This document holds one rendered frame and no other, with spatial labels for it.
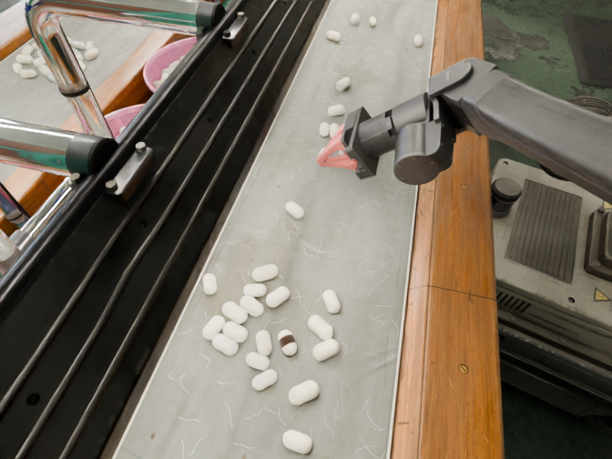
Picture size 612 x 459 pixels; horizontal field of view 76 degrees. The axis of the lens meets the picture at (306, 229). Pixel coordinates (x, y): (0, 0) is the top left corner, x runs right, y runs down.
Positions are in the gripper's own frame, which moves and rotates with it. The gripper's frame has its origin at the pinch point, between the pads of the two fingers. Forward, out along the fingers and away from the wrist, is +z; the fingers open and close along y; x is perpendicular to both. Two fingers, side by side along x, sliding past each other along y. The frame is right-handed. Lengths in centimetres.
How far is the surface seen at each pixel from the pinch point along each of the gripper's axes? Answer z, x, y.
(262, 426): 1.9, 5.1, 40.2
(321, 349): -3.1, 6.6, 30.3
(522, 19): -16, 118, -255
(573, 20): -42, 138, -260
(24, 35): 64, -50, -29
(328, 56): 9.0, -0.8, -41.6
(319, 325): -2.3, 5.9, 27.3
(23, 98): 54, -39, -8
